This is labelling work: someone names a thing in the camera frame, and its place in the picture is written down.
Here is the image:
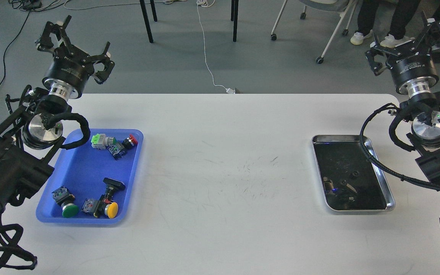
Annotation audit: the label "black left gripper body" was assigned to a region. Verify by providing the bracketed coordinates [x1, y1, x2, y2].
[42, 57, 94, 99]

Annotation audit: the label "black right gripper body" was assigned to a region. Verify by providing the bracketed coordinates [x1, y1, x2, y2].
[386, 52, 439, 96]

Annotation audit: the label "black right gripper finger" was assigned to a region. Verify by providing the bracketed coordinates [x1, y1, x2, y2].
[365, 35, 400, 76]
[411, 11, 440, 53]

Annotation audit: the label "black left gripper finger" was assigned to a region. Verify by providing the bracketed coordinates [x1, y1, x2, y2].
[36, 15, 75, 56]
[87, 42, 115, 85]

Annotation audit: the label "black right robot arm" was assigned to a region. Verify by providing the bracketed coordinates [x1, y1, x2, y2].
[359, 12, 440, 191]

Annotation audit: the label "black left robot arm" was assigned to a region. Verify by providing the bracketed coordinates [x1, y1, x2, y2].
[0, 16, 115, 270]

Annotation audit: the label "person legs white shoes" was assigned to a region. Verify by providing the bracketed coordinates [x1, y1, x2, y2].
[350, 0, 421, 49]

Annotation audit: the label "white office chair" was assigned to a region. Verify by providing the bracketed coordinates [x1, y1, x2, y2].
[270, 0, 360, 64]

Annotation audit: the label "black table legs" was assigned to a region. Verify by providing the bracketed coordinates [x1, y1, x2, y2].
[139, 0, 239, 44]

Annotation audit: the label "blue plastic tray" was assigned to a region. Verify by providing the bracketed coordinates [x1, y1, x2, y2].
[36, 129, 144, 225]

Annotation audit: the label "metal tray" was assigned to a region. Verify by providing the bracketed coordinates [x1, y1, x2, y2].
[311, 134, 396, 214]

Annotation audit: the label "light green switch block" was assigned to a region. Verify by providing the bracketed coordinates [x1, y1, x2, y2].
[91, 134, 116, 150]

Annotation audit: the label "red push button switch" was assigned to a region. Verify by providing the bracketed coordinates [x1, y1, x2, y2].
[107, 134, 138, 160]

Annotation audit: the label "black selector switch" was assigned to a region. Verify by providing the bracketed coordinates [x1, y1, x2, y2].
[103, 177, 126, 200]

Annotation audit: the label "black cable on floor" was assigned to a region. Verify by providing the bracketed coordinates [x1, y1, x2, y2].
[0, 0, 64, 144]

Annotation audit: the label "green push button switch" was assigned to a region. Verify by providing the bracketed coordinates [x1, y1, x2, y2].
[51, 186, 80, 218]

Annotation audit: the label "white cable on floor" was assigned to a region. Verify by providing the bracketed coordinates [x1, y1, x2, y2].
[196, 0, 236, 94]

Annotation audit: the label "yellow push button switch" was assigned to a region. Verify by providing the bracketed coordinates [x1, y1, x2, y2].
[81, 198, 119, 219]

